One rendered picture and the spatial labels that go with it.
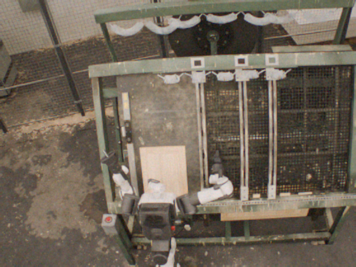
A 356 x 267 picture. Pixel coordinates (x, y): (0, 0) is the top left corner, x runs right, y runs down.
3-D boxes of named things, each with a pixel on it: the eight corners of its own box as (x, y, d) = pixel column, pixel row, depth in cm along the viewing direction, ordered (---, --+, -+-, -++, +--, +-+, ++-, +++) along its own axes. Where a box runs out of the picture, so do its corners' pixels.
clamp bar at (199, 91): (199, 199, 293) (198, 211, 270) (191, 57, 267) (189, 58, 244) (211, 198, 292) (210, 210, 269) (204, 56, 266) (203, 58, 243)
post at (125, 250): (129, 264, 347) (110, 232, 294) (130, 259, 351) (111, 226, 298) (135, 265, 346) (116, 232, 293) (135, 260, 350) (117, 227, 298)
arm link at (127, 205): (131, 210, 257) (131, 213, 244) (120, 207, 257) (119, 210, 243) (135, 196, 258) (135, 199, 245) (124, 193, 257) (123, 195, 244)
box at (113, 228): (107, 235, 292) (100, 225, 280) (109, 224, 301) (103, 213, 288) (119, 235, 291) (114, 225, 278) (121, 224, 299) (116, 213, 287)
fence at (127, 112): (135, 199, 301) (133, 201, 297) (123, 92, 280) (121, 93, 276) (140, 199, 300) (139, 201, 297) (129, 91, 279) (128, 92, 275)
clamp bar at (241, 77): (238, 197, 289) (239, 209, 266) (233, 55, 263) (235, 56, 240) (249, 196, 288) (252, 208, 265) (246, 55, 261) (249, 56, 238)
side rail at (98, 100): (110, 197, 310) (106, 201, 300) (95, 75, 286) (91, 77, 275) (116, 197, 309) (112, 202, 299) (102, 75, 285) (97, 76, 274)
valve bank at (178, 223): (138, 239, 306) (133, 227, 289) (140, 226, 316) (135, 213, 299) (192, 239, 299) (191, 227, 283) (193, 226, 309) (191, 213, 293)
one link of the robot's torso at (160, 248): (169, 266, 242) (166, 248, 236) (152, 266, 244) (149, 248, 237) (173, 242, 268) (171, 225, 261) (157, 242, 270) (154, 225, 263)
